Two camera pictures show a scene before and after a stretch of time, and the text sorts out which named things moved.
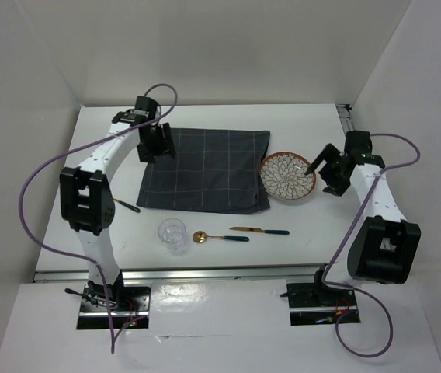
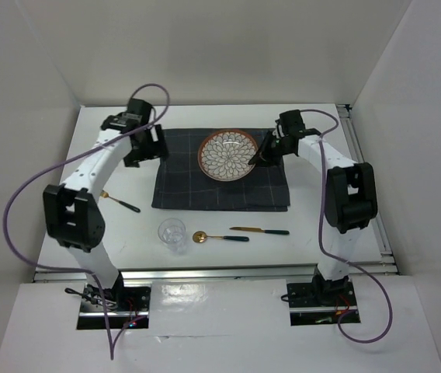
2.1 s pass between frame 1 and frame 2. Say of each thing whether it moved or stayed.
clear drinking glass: stayed
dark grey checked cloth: moved
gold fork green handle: stayed
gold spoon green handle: stayed
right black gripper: moved
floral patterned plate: moved
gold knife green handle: stayed
